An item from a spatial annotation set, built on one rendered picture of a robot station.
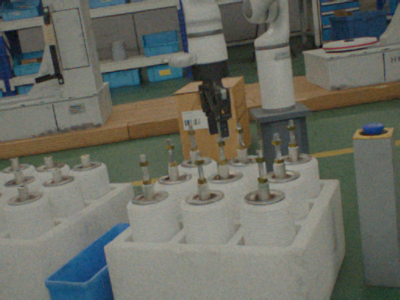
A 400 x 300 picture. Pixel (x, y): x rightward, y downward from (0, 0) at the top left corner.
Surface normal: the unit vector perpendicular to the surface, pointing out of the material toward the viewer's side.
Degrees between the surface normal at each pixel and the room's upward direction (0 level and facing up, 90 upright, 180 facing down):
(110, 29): 90
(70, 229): 90
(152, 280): 90
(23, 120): 90
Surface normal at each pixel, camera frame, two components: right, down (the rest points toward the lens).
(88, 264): 0.91, -0.07
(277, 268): -0.38, 0.28
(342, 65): 0.05, 0.23
